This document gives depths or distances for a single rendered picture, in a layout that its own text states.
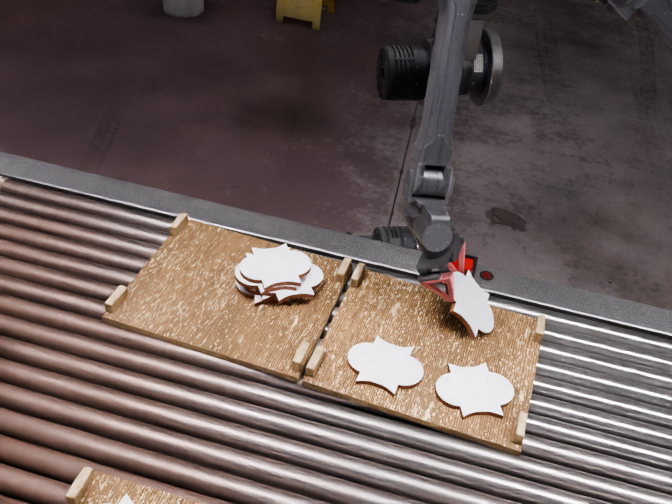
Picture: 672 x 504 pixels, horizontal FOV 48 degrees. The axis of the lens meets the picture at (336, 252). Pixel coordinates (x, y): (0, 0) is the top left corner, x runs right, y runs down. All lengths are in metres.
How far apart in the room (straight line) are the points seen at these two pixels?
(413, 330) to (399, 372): 0.13
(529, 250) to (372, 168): 0.86
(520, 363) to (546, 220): 2.10
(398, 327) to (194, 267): 0.45
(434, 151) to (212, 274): 0.55
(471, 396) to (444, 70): 0.59
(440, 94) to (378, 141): 2.56
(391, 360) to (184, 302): 0.43
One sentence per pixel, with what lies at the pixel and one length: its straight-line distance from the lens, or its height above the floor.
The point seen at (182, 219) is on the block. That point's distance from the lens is 1.74.
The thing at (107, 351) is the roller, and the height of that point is 0.92.
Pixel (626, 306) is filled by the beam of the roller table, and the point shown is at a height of 0.91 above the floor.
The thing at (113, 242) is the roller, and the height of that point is 0.92.
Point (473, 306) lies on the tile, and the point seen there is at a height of 0.99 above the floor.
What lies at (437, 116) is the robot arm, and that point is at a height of 1.37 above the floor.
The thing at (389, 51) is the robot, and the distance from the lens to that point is 2.54.
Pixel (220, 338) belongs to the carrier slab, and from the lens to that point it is 1.50.
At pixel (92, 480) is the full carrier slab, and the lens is 1.33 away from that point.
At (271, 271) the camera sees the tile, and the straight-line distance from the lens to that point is 1.55.
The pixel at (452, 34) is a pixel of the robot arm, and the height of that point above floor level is 1.50.
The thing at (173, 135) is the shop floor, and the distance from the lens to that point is 3.88.
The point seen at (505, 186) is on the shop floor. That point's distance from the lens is 3.76.
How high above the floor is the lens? 2.03
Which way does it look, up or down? 40 degrees down
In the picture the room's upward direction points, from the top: 6 degrees clockwise
